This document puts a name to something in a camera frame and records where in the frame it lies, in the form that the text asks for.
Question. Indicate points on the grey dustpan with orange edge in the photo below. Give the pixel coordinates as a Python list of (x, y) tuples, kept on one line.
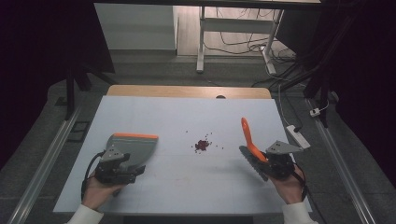
[(137, 148)]

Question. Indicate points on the dark desk top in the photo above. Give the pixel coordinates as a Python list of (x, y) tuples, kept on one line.
[(202, 2)]

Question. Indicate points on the black rectangular floor frame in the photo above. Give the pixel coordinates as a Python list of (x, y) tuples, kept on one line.
[(71, 132)]

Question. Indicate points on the dark curtain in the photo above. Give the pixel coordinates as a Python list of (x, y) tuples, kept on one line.
[(37, 62), (367, 77)]

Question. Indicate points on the pile of small red beans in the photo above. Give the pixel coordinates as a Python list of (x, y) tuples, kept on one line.
[(201, 145)]

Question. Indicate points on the white cabinet panel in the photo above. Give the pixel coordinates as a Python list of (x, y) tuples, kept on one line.
[(134, 28)]

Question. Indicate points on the person's left hand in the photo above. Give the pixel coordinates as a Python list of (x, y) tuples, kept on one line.
[(98, 194)]

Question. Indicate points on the white power strip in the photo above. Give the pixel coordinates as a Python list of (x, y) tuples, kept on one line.
[(298, 137)]

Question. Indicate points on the black metal stand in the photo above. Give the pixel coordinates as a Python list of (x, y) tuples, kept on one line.
[(323, 93), (70, 93)]

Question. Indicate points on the wooden table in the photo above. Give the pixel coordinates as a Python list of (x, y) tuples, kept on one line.
[(186, 91)]

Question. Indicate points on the aluminium floor rail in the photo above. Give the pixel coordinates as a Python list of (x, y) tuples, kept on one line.
[(339, 168), (43, 168)]

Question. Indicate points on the white foam mat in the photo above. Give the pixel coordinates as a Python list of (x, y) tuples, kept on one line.
[(186, 118)]

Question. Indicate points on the small white plug adapter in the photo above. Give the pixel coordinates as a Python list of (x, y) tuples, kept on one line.
[(315, 112)]

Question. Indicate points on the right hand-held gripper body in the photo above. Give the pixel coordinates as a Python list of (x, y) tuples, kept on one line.
[(280, 163)]

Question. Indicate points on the white metal desk frame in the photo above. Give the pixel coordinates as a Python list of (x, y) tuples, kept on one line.
[(236, 25)]

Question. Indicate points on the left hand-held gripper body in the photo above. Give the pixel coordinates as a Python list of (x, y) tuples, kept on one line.
[(109, 169)]

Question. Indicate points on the person's right hand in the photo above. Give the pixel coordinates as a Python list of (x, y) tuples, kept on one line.
[(289, 188)]

